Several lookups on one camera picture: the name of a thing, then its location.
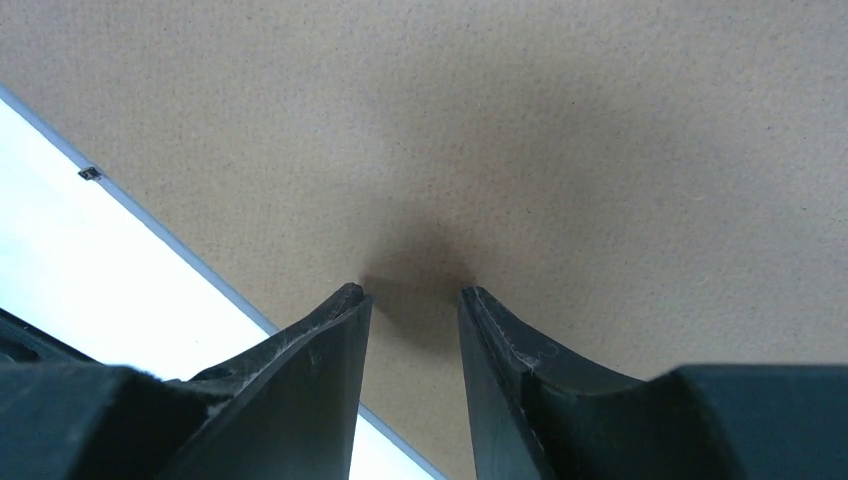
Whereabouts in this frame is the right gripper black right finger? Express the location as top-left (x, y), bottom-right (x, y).
top-left (458, 287), bottom-right (847, 479)

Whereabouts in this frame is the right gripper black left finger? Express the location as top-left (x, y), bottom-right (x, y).
top-left (1, 283), bottom-right (374, 479)

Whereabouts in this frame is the brown backing board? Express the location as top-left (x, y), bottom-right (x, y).
top-left (1, 1), bottom-right (847, 479)

